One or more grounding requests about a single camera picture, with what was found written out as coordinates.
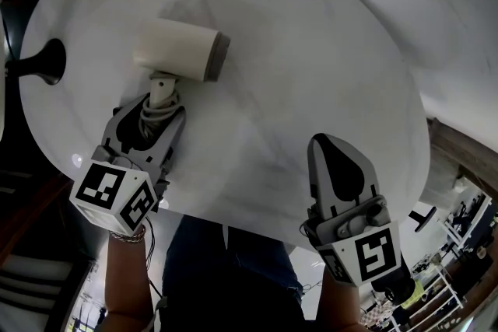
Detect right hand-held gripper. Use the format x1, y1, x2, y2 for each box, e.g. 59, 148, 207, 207
303, 133, 402, 287

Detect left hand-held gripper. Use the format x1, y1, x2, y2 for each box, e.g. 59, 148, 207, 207
69, 93, 187, 241

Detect white hair dryer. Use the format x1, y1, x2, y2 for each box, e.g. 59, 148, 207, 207
132, 17, 231, 139

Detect white curved table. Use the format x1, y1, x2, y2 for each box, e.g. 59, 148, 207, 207
19, 0, 431, 265

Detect person's left forearm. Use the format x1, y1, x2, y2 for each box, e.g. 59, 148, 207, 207
103, 232, 155, 332

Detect person's right forearm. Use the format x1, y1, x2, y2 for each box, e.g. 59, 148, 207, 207
318, 267, 363, 332

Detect wooden cube shelf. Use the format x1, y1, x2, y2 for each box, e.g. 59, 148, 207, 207
418, 116, 498, 203

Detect black office chair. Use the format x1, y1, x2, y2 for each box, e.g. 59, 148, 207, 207
371, 205, 437, 304

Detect white table lamp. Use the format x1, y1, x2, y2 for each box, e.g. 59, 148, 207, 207
0, 37, 67, 143

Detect white office desk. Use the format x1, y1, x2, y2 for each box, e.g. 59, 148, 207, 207
437, 192, 493, 246

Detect person's blue jeans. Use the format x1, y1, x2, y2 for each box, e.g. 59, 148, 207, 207
161, 214, 304, 308

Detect wooden slatted structure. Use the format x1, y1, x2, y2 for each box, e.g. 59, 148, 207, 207
0, 170, 93, 332

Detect person's black shirt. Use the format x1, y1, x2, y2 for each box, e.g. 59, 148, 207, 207
155, 283, 312, 332

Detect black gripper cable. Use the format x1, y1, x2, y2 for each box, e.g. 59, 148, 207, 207
143, 217, 164, 296
298, 219, 318, 246

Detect gold bracelet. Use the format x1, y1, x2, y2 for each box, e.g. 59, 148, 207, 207
108, 223, 148, 245

